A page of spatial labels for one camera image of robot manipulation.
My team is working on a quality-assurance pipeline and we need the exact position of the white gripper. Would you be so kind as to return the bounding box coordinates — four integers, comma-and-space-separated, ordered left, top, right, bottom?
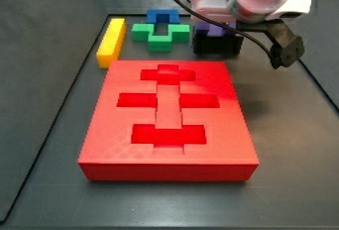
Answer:
189, 0, 236, 24

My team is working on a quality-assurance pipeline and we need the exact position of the purple U-shaped block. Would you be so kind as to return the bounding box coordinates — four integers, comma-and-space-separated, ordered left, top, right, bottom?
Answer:
195, 22, 236, 37

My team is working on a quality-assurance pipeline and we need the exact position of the black angle fixture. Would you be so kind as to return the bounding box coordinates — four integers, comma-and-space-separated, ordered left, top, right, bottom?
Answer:
192, 35, 244, 56

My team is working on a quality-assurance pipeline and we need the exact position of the red puzzle board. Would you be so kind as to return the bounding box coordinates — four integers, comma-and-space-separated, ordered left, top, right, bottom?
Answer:
79, 60, 257, 181

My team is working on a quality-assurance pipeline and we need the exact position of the blue U-shaped block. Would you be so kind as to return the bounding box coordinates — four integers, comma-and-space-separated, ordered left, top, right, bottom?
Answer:
145, 9, 180, 24

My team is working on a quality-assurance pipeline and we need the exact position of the green cross-shaped block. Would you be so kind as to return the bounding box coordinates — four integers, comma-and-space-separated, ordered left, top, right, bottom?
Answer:
131, 24, 191, 52

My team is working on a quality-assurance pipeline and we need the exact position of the yellow bar block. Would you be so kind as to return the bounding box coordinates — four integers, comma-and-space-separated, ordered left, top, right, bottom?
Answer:
96, 18, 125, 68

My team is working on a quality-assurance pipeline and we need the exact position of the black cable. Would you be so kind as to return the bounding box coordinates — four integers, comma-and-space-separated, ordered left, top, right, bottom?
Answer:
151, 0, 283, 68

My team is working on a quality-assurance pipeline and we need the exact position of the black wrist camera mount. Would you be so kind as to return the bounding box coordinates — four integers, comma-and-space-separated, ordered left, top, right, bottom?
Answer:
237, 19, 304, 69

